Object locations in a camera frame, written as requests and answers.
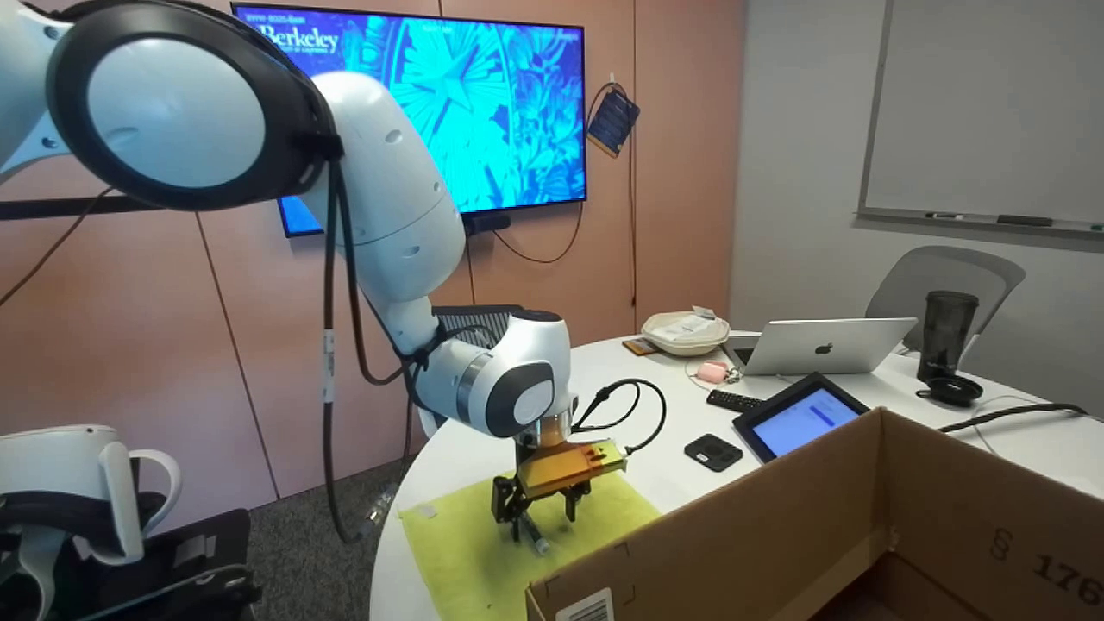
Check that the black smartphone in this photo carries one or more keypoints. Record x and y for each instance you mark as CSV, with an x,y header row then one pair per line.
x,y
712,449

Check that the whiteboard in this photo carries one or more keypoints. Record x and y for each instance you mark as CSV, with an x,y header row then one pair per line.
x,y
988,109

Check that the white bowl-shaped object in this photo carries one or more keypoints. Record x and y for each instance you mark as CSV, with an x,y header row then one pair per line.
x,y
686,332

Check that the brown cardboard box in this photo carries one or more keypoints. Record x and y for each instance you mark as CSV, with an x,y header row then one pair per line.
x,y
873,518

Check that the grey office chair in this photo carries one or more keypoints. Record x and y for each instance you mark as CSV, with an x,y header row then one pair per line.
x,y
953,270

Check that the silver laptop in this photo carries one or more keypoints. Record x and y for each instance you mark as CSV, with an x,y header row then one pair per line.
x,y
824,346

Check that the black round puck device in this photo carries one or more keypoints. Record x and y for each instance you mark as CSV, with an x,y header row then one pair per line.
x,y
953,390

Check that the black wall-mounted device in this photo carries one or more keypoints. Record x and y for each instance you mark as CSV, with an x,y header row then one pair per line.
x,y
611,122

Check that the black equipment case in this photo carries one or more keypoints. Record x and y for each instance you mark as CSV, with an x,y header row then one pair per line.
x,y
196,564

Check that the brown wrist camera block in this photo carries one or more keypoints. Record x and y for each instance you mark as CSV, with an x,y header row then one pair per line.
x,y
570,465

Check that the black cylindrical cup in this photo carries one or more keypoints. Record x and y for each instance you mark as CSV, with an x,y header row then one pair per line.
x,y
948,329

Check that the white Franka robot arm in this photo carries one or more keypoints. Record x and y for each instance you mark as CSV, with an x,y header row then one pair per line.
x,y
380,219

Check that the black tablet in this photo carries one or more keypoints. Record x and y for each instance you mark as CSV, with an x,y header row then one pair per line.
x,y
800,415

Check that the black remote control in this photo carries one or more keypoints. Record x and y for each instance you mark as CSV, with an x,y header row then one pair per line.
x,y
734,403

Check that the black horizontal stand rod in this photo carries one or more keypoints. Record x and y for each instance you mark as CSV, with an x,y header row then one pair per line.
x,y
46,207

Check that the small brown flat object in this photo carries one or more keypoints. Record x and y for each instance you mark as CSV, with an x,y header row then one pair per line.
x,y
641,346

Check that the wall television screen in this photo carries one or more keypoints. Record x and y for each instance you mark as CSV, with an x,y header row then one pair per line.
x,y
505,105

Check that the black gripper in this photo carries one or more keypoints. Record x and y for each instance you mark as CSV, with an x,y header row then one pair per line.
x,y
541,490

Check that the black whiteboard eraser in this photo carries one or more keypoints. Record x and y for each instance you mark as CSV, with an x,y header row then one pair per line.
x,y
1024,219

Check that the white VR headset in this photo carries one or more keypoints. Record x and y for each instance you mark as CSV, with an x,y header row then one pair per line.
x,y
69,469

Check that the yellow cloth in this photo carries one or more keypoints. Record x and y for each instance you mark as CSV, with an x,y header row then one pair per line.
x,y
472,553

